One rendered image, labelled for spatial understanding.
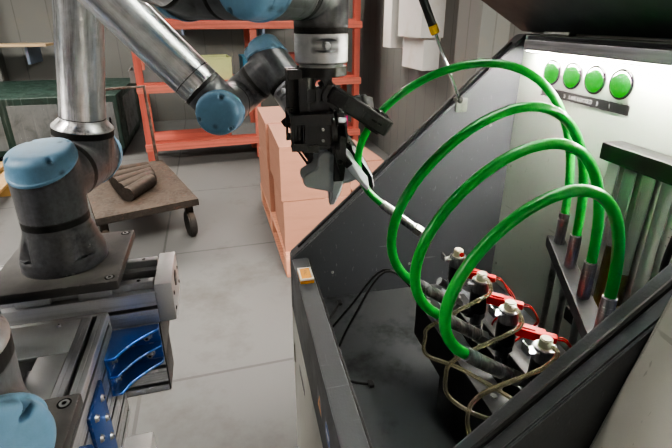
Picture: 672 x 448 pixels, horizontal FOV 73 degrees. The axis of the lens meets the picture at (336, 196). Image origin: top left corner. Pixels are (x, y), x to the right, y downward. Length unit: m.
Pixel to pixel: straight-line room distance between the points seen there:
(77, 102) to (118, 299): 0.39
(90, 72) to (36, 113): 4.82
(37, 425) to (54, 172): 0.59
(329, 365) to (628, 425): 0.43
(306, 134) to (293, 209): 2.04
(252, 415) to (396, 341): 1.11
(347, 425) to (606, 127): 0.66
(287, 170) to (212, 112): 1.81
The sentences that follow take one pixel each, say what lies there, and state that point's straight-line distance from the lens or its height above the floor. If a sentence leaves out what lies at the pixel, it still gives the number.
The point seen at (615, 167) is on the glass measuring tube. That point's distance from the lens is 0.89.
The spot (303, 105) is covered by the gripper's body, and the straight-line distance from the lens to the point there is 0.65.
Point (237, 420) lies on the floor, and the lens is 2.03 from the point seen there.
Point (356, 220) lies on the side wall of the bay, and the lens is 1.08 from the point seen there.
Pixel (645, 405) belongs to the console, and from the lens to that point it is 0.56.
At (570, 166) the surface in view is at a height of 1.25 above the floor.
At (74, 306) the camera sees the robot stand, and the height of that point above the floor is 0.97.
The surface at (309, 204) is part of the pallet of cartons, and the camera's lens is 2.67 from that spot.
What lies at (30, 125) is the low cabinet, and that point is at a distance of 5.88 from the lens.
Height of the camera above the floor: 1.49
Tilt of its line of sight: 22 degrees down
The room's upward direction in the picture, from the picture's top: straight up
